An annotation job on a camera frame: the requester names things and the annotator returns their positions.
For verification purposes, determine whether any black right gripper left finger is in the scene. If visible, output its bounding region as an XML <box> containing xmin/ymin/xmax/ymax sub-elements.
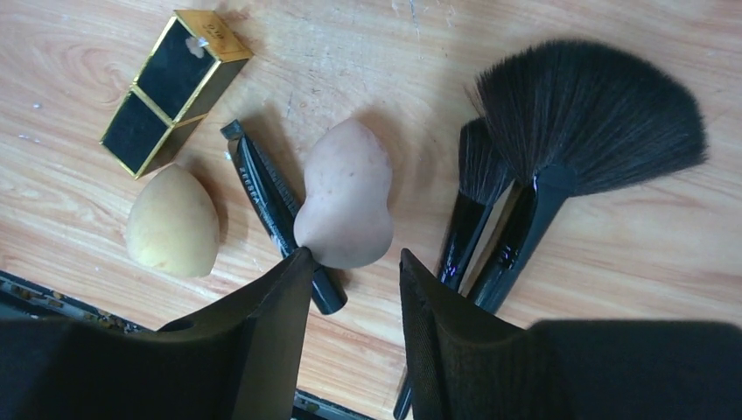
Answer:
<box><xmin>1</xmin><ymin>248</ymin><xmax>313</xmax><ymax>419</ymax></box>

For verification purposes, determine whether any black flat makeup brush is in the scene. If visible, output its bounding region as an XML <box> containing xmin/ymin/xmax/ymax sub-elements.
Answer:
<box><xmin>394</xmin><ymin>117</ymin><xmax>513</xmax><ymax>419</ymax></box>

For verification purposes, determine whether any yellow egg makeup sponge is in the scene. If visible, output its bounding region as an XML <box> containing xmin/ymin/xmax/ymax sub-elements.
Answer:
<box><xmin>125</xmin><ymin>164</ymin><xmax>220</xmax><ymax>277</ymax></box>

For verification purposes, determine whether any black gold lipstick case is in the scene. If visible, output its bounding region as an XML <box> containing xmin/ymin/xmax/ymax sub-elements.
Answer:
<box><xmin>100</xmin><ymin>10</ymin><xmax>253</xmax><ymax>179</ymax></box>

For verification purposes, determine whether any black mascara tube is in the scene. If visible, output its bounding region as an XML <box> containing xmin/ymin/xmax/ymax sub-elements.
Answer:
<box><xmin>220</xmin><ymin>120</ymin><xmax>347</xmax><ymax>315</ymax></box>

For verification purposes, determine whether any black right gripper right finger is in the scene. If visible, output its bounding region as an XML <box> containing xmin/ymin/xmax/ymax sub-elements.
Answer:
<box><xmin>399</xmin><ymin>249</ymin><xmax>741</xmax><ymax>419</ymax></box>

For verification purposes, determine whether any black fan makeup brush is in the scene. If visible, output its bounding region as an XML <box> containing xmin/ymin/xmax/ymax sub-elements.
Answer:
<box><xmin>468</xmin><ymin>38</ymin><xmax>708</xmax><ymax>313</ymax></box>

